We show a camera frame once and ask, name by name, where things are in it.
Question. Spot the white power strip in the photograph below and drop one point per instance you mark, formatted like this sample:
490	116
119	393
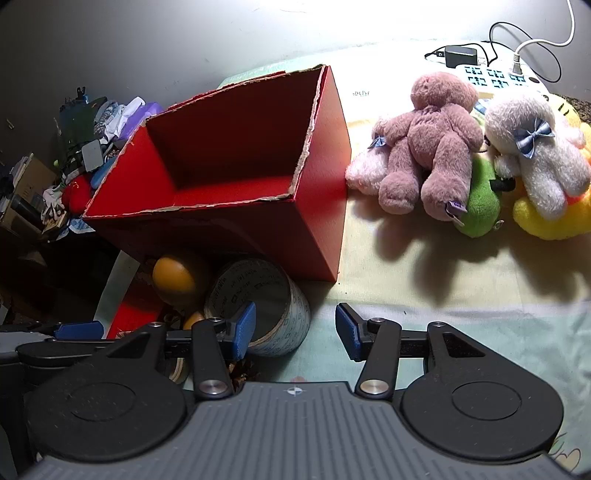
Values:
489	76

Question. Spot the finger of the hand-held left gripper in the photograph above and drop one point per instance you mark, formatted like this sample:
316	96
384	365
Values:
78	330

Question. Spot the purple tissue pack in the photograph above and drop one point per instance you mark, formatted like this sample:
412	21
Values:
147	113

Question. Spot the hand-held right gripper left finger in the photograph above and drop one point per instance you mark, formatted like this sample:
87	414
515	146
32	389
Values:
242	330

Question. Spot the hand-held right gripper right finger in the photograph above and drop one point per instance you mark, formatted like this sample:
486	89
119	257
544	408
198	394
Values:
348	332

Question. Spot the mauve teddy bear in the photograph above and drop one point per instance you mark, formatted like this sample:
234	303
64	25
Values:
429	134

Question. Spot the red gift box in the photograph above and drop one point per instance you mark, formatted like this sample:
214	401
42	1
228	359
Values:
131	314

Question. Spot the green plush toy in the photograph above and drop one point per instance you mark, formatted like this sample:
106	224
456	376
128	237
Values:
480	198

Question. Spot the printed packing tape roll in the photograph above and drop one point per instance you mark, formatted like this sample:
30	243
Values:
286	318

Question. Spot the black power adapter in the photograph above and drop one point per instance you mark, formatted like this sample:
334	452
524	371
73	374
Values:
461	56

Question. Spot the blue glasses case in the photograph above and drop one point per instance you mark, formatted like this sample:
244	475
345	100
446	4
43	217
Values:
102	174

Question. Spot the light pink plush toy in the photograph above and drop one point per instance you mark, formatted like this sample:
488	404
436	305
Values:
367	170

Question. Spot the striped cloth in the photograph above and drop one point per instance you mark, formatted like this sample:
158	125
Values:
115	115

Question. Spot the brown pine cone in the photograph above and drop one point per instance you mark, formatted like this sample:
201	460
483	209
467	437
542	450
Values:
240	371

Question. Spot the red plush toy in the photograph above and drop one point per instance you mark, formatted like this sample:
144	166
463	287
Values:
76	194

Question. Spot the dark green bag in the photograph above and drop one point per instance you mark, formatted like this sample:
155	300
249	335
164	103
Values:
78	124

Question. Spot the grey small box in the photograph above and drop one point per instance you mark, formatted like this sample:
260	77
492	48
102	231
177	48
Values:
91	152

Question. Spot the yellow plush toy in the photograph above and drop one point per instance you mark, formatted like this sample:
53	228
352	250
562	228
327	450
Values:
549	226

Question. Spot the blue checkered cloth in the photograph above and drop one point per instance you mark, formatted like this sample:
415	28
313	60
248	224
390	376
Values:
81	226

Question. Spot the orange wooden gourd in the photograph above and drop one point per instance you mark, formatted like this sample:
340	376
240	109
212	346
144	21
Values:
173	277

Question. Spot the red cardboard box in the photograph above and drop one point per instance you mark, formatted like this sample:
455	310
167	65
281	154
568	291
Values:
318	184

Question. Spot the white plush dog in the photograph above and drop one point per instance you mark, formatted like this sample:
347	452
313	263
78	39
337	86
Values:
545	175

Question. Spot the brown cardboard carton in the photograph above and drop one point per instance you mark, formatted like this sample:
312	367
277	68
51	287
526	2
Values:
39	177

